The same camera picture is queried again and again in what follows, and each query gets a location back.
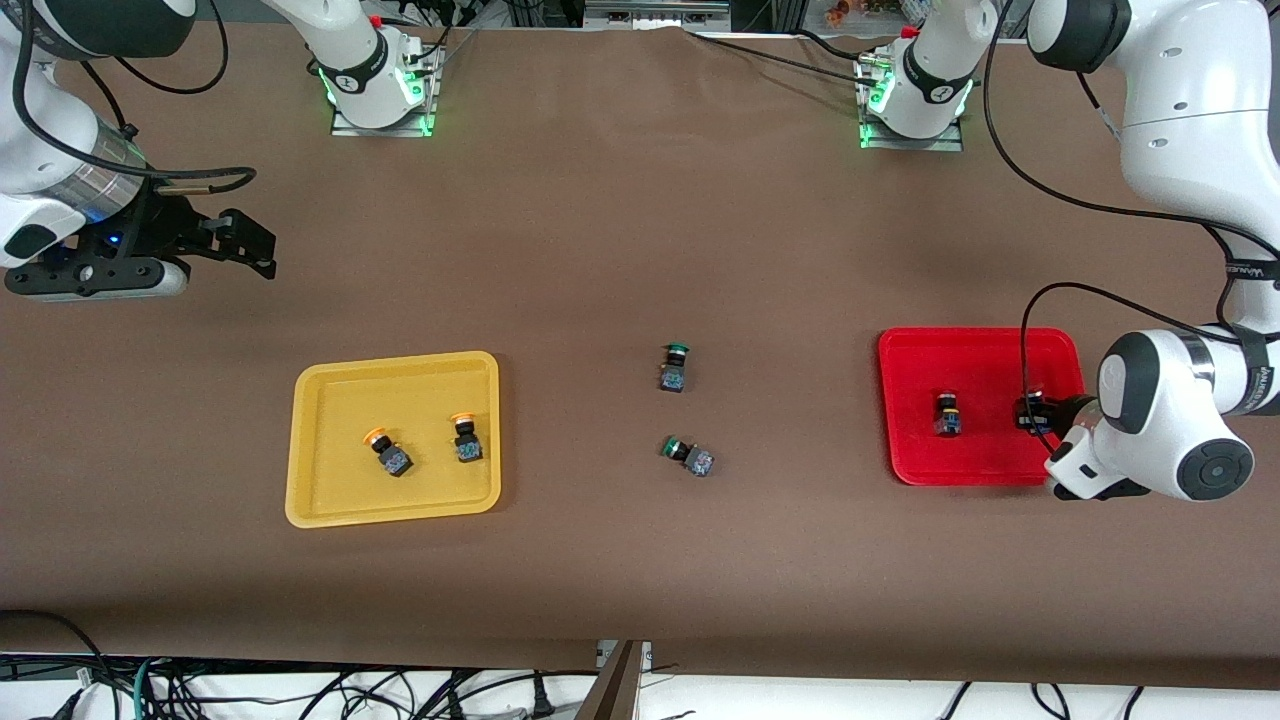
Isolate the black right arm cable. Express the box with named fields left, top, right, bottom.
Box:
left=8, top=0, right=260, bottom=196

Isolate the black looped floor cable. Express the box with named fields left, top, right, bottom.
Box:
left=0, top=609, right=109, bottom=720

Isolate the dark table support beam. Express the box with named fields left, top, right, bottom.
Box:
left=575, top=640, right=644, bottom=720

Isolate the yellow push button switch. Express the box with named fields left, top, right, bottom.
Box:
left=449, top=411, right=485, bottom=465
left=362, top=426, right=415, bottom=479

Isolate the yellow plastic tray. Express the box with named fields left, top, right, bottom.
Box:
left=285, top=350, right=502, bottom=529

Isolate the black cable across table edge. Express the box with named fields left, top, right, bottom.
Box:
left=683, top=28, right=891, bottom=79

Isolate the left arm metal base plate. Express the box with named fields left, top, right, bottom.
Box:
left=856, top=50, right=967, bottom=153

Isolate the red plastic tray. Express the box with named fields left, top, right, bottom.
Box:
left=878, top=327, right=1095, bottom=487

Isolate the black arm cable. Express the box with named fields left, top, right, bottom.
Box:
left=8, top=0, right=260, bottom=196
left=983, top=0, right=1263, bottom=456

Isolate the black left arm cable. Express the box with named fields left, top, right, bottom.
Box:
left=983, top=0, right=1263, bottom=456

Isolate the aluminium profile rail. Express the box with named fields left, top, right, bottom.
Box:
left=584, top=0, right=732, bottom=32

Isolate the brown table cover mat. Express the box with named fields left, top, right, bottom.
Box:
left=0, top=18, right=1280, bottom=691

